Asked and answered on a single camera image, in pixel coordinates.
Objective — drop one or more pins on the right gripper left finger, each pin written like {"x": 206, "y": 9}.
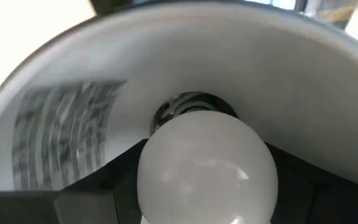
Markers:
{"x": 73, "y": 208}

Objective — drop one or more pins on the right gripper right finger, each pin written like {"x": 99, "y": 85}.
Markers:
{"x": 322, "y": 199}

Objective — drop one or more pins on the white frosted lightbulb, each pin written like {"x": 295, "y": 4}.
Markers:
{"x": 207, "y": 168}

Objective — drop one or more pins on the black desk lamp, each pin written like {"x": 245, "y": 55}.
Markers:
{"x": 228, "y": 62}

